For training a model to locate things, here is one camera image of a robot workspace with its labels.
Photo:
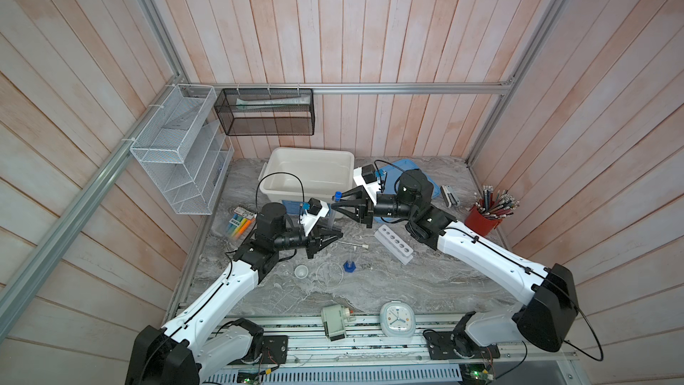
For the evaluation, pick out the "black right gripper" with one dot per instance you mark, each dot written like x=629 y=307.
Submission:
x=364 y=215

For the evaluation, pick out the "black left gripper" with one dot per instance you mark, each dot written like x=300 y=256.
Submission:
x=314 y=241

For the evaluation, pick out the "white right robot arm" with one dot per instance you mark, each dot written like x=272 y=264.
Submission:
x=547 y=304

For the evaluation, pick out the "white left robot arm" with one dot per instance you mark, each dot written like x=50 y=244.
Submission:
x=183 y=350

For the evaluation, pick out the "small white dish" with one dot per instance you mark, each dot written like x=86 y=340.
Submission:
x=301 y=272

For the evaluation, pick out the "blue plastic bin lid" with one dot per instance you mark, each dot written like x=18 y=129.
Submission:
x=405 y=190

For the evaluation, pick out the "blue base glass cylinder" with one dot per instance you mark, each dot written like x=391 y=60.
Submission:
x=350 y=263

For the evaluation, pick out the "white test tube rack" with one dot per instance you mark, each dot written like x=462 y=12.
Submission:
x=394 y=244

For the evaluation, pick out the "white plastic storage bin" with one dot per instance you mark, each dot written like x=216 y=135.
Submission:
x=294 y=175

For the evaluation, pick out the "white green timer device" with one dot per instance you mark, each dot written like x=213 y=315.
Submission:
x=334 y=319

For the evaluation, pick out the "highlighter marker pack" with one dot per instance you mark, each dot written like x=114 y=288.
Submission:
x=239 y=222

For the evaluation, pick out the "white analog alarm clock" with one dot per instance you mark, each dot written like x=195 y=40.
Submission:
x=397 y=320

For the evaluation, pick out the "red pencil cup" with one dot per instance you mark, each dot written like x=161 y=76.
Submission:
x=490 y=209

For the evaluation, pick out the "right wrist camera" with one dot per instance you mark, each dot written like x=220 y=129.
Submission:
x=369 y=174

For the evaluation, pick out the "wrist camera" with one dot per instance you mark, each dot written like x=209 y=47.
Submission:
x=369 y=174
x=312 y=207

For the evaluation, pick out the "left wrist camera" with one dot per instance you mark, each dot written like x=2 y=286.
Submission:
x=312 y=207

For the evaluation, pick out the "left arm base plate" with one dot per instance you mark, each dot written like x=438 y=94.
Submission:
x=270 y=349

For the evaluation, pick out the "black mesh wall basket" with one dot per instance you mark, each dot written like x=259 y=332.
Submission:
x=248 y=112

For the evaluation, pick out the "white mesh wall shelf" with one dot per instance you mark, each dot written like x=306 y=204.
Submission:
x=184 y=153

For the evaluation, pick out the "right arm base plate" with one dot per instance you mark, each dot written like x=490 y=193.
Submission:
x=450 y=345

